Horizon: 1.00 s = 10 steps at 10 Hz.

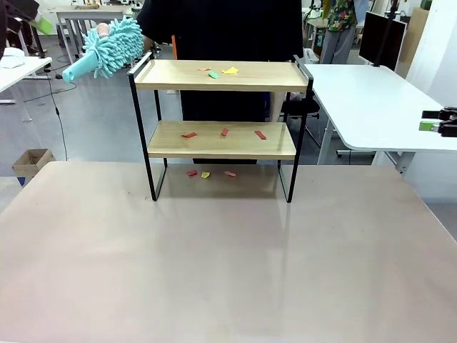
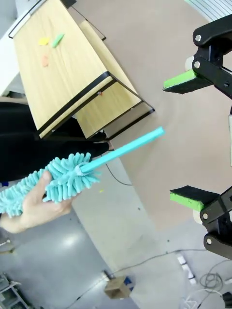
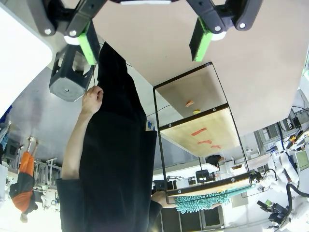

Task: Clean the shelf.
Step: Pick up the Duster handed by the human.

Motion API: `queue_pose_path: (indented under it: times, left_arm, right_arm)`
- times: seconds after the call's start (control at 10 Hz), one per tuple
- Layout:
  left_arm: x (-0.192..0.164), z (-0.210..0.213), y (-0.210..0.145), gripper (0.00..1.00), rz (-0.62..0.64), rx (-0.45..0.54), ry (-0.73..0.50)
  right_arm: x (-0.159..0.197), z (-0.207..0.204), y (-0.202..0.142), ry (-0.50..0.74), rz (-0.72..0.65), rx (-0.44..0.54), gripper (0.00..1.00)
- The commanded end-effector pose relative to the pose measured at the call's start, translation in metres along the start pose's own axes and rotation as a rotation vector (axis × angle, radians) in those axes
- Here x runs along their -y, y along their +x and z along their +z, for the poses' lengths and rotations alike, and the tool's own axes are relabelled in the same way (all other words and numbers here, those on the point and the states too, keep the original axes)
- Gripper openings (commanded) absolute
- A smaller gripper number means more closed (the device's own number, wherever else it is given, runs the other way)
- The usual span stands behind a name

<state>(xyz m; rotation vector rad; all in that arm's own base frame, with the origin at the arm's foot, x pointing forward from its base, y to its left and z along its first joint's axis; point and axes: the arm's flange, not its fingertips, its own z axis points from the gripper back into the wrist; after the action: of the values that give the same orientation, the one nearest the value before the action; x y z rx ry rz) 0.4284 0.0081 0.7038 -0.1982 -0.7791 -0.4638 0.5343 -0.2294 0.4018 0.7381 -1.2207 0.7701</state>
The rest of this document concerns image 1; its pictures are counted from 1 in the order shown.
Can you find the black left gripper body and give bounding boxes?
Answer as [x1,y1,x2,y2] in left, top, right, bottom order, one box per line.
[6,0,41,31]

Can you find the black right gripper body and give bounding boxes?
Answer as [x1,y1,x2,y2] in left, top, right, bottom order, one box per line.
[439,106,457,139]

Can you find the teal microfiber duster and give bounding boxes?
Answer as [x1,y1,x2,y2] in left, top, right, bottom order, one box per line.
[61,14,145,84]

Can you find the grey metal workbench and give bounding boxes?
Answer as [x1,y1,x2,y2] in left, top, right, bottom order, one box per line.
[56,6,140,69]

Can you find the white cloth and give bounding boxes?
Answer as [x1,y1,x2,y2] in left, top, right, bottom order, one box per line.
[0,48,26,69]

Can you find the small white table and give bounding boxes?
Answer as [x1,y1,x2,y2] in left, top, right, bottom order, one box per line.
[0,55,54,124]

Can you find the light wooden board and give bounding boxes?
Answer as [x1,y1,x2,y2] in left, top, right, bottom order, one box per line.
[398,7,433,78]

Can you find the black stand pole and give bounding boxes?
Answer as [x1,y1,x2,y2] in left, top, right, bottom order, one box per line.
[373,0,399,69]

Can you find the black computer monitor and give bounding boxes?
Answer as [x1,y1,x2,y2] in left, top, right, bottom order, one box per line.
[358,11,408,71]

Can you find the black office chair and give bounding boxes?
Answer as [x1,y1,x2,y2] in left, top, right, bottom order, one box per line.
[281,91,321,121]

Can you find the person in floral shirt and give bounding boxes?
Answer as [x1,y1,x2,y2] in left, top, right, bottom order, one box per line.
[320,0,359,65]

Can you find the brown cardboard box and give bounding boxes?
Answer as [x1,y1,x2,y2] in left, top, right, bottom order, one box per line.
[11,148,56,187]

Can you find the person in black shirt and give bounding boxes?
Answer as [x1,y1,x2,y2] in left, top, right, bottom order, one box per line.
[136,0,304,124]

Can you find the thin black floor cable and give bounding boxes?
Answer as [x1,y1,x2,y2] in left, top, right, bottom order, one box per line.
[45,67,69,161]

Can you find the two-tier wooden shelf black frame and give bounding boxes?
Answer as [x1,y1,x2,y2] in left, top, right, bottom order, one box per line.
[127,51,314,204]

